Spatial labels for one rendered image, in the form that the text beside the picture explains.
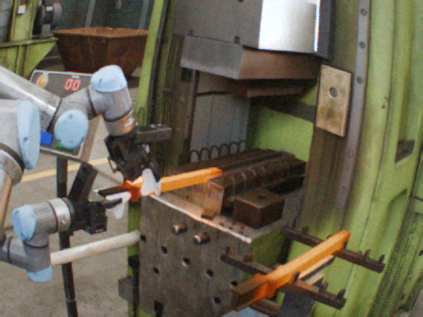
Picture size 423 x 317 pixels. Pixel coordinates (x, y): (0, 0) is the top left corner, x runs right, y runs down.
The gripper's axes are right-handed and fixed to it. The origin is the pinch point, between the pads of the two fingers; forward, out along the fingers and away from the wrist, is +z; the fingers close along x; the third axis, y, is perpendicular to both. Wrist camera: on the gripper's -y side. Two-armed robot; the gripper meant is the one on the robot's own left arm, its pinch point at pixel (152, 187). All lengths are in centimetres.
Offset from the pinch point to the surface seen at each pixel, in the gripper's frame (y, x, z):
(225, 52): -31.8, 2.6, -20.3
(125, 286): 7, -39, 66
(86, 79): -19, -48, -10
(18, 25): -168, -466, 76
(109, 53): -321, -508, 233
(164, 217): -3.6, -6.0, 17.2
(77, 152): -1.2, -37.9, 3.6
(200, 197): -12.3, 0.6, 14.1
